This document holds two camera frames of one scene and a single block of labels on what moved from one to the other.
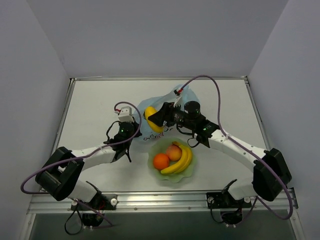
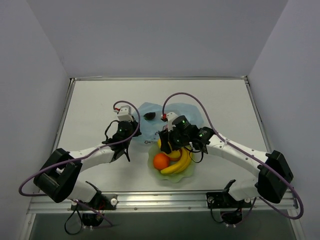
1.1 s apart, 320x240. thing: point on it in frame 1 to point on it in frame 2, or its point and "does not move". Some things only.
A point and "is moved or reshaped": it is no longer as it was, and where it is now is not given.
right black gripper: x=169 y=113 to x=164 y=141
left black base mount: x=100 y=201 does not move
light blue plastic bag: x=147 y=134 is moved or reshaped
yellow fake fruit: x=149 y=111 to x=174 y=154
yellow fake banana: x=183 y=163 does not move
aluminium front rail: x=171 y=202 does not move
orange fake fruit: x=161 y=161 does not move
